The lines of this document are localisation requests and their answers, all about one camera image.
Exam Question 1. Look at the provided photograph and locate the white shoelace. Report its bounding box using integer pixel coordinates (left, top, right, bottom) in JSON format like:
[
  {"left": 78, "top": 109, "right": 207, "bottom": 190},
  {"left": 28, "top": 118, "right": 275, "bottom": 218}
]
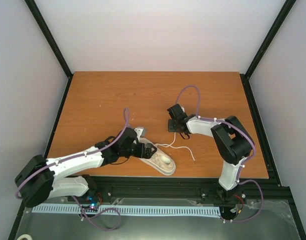
[{"left": 153, "top": 133, "right": 196, "bottom": 163}]

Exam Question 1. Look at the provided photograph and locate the beige lace sneaker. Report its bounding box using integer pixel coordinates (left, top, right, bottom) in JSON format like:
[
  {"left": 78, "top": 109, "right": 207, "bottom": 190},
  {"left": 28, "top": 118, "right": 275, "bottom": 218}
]
[{"left": 139, "top": 147, "right": 176, "bottom": 176}]

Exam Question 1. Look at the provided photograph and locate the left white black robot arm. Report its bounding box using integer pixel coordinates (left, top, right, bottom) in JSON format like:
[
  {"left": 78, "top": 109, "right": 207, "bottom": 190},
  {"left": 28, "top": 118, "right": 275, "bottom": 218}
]
[{"left": 14, "top": 127, "right": 157, "bottom": 208}]

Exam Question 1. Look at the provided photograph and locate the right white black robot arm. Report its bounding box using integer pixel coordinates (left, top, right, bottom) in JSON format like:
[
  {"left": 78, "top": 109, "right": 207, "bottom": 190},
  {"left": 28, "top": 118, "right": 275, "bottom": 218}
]
[{"left": 167, "top": 104, "right": 256, "bottom": 191}]

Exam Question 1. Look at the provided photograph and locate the left electronics board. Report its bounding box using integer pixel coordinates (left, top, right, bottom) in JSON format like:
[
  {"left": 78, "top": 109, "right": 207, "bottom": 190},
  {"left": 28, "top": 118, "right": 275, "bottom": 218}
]
[{"left": 81, "top": 193, "right": 102, "bottom": 211}]

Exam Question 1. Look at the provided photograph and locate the electronics board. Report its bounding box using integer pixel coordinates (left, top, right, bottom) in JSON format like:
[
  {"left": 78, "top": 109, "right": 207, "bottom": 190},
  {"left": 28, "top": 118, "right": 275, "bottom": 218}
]
[
  {"left": 221, "top": 194, "right": 245, "bottom": 222},
  {"left": 81, "top": 193, "right": 102, "bottom": 211}
]

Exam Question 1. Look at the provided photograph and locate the right electronics board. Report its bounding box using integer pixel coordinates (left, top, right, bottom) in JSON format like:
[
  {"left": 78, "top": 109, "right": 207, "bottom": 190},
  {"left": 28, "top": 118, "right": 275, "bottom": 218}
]
[{"left": 221, "top": 194, "right": 245, "bottom": 222}]

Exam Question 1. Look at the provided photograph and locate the white tape roll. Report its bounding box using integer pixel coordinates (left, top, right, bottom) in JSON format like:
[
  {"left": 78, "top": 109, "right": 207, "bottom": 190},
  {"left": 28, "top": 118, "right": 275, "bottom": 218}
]
[{"left": 16, "top": 234, "right": 32, "bottom": 240}]

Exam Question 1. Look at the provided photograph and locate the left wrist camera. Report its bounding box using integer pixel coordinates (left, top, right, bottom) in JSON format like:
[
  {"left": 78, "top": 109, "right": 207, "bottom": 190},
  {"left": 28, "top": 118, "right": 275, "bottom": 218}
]
[{"left": 134, "top": 127, "right": 146, "bottom": 139}]

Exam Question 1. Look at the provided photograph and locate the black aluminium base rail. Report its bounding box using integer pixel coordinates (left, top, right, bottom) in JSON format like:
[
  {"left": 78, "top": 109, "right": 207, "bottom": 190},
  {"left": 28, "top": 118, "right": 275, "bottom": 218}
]
[{"left": 25, "top": 176, "right": 292, "bottom": 208}]

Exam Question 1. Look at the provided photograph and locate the light blue cable duct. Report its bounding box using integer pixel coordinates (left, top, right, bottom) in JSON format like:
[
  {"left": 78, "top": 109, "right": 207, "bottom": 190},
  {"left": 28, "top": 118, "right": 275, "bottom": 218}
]
[{"left": 31, "top": 203, "right": 221, "bottom": 218}]

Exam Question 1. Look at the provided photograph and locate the right black frame post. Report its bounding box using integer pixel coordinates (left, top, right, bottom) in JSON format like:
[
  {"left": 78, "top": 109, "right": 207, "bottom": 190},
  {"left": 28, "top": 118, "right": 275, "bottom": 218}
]
[{"left": 244, "top": 0, "right": 297, "bottom": 78}]

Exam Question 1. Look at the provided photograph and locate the black frame post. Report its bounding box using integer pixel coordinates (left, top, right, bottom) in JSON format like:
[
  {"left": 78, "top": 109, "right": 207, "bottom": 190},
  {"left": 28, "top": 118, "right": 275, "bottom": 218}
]
[
  {"left": 24, "top": 0, "right": 74, "bottom": 79},
  {"left": 244, "top": 0, "right": 297, "bottom": 78}
]

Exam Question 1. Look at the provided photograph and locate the left black frame post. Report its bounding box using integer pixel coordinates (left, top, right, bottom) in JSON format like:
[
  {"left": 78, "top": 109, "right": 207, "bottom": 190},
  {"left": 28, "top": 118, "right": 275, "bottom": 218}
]
[{"left": 24, "top": 0, "right": 74, "bottom": 79}]

